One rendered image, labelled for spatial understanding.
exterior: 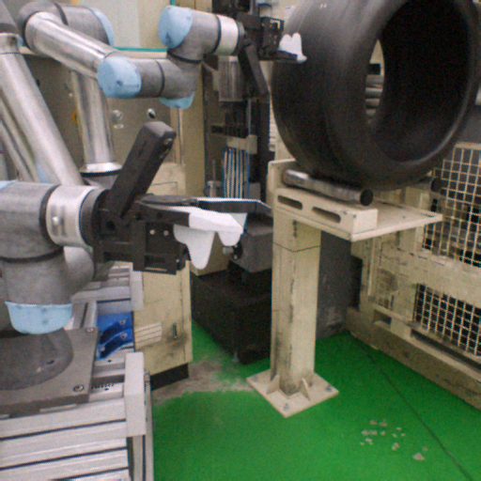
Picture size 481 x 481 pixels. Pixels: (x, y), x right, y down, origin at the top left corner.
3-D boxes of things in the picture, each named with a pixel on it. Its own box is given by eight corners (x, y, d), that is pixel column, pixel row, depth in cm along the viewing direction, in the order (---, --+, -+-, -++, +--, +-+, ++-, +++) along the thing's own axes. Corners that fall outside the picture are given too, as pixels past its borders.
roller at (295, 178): (282, 184, 153) (280, 170, 151) (292, 180, 155) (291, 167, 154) (362, 209, 125) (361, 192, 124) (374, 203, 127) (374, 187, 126)
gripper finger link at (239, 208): (259, 241, 64) (193, 245, 60) (261, 197, 62) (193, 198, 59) (270, 246, 61) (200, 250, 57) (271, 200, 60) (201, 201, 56)
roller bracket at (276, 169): (267, 191, 154) (268, 161, 151) (357, 178, 174) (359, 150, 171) (272, 193, 151) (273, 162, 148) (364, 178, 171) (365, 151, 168)
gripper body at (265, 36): (287, 21, 106) (241, 9, 100) (283, 63, 109) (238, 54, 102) (268, 23, 113) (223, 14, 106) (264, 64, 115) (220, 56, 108)
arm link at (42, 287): (99, 302, 71) (91, 232, 67) (51, 343, 61) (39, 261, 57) (51, 297, 73) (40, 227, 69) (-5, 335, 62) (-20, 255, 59)
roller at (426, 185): (347, 175, 168) (345, 163, 166) (356, 170, 169) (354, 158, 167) (433, 194, 140) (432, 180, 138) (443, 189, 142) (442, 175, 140)
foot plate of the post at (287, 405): (245, 380, 200) (245, 372, 198) (296, 361, 213) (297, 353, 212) (285, 418, 178) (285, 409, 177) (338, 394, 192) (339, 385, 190)
